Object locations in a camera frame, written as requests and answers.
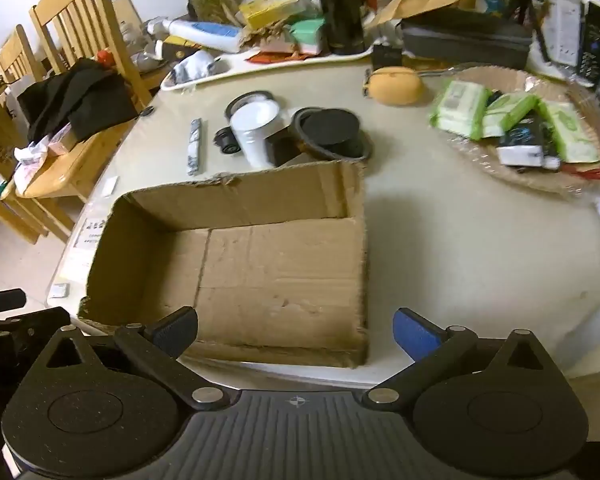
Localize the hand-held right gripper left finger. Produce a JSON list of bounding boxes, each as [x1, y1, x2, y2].
[[40, 306, 233, 411]]

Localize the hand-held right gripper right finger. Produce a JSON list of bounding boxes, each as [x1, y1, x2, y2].
[[364, 308, 556, 407]]

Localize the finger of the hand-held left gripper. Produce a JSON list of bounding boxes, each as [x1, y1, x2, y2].
[[0, 306, 72, 348], [0, 288, 27, 315]]

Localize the brown cardboard box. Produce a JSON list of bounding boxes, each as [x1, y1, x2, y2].
[[77, 160, 372, 370]]

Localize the small black lens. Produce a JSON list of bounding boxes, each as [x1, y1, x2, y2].
[[214, 127, 242, 159]]

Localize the printed paper sheet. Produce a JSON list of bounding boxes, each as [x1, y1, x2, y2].
[[71, 215, 113, 263]]

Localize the white pink paper packet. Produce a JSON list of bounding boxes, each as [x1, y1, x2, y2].
[[13, 136, 57, 197]]

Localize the grey patterned stick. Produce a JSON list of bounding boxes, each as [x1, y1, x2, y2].
[[186, 118, 204, 177]]

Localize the white cylindrical can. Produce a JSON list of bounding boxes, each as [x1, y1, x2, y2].
[[229, 101, 287, 169]]

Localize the black cloth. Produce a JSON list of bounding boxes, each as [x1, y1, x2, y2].
[[17, 57, 139, 144]]

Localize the black squeeze tube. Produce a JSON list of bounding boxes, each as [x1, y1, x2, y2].
[[496, 114, 562, 169]]

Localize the black round dish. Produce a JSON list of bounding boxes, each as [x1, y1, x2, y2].
[[290, 106, 374, 162]]

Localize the green wet wipe packet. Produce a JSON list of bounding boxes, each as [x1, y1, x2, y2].
[[481, 92, 539, 139], [536, 100, 600, 164], [429, 81, 492, 142]]

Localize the red orange wrapper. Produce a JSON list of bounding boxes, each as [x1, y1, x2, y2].
[[561, 166, 600, 182]]

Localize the wooden chair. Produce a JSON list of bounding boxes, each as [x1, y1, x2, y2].
[[0, 24, 47, 86], [14, 0, 154, 241]]

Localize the orange round pouch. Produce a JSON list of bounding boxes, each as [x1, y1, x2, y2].
[[364, 66, 426, 107]]

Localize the silver metal rod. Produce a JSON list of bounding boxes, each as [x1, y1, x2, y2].
[[419, 67, 462, 81]]

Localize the white sock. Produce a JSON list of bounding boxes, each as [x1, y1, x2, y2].
[[171, 50, 222, 84]]

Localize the white tray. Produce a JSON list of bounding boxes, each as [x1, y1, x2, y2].
[[159, 42, 382, 93]]

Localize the black box with gold emblem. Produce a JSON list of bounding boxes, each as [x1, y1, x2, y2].
[[161, 42, 202, 64]]

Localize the red packet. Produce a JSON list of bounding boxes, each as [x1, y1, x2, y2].
[[244, 49, 307, 64]]

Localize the dark grey zip case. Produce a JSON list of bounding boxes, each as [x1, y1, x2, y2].
[[399, 6, 534, 72]]

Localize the white lotion bottle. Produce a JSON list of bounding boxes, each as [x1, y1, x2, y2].
[[146, 16, 244, 54]]

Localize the crumpled brown paper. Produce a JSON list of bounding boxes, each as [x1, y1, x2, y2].
[[239, 24, 292, 52]]

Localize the green box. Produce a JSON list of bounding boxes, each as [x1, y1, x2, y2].
[[289, 18, 327, 56]]

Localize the brown paper bag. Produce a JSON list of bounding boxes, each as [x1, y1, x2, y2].
[[219, 0, 247, 27]]

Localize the black thermos bottle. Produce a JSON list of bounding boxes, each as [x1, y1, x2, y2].
[[319, 0, 367, 55]]

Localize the yellow box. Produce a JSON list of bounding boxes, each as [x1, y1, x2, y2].
[[239, 0, 303, 29]]

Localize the black printed carton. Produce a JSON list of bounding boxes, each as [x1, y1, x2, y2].
[[576, 0, 600, 87]]

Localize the white carton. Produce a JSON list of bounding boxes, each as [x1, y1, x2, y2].
[[544, 0, 587, 67]]

